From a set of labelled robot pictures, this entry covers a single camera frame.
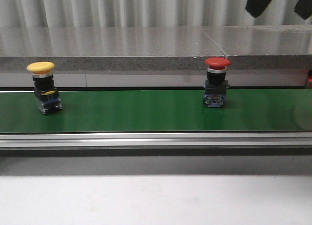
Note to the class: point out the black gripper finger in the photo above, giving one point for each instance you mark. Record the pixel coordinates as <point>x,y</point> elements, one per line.
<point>256,7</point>
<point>303,8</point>

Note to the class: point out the grey stone slab right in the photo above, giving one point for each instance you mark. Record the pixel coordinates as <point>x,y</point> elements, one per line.
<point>264,47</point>

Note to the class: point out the grey stone slab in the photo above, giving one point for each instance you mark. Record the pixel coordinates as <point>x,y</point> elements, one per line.
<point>264,47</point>
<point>107,48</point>

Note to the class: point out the orange red object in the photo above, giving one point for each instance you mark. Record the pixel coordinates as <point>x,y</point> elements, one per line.
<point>309,82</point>

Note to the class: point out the green conveyor belt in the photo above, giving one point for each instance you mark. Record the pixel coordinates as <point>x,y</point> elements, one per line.
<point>159,110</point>

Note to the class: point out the grey stone slab left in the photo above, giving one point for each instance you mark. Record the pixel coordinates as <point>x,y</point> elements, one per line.
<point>107,48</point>

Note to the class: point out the white pleated curtain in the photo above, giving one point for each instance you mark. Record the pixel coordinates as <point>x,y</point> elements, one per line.
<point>143,13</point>

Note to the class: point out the white panel under slab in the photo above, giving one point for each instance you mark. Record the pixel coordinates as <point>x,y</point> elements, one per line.
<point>286,78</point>

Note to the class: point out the aluminium conveyor side rail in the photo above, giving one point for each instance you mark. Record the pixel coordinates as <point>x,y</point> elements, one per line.
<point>154,140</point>

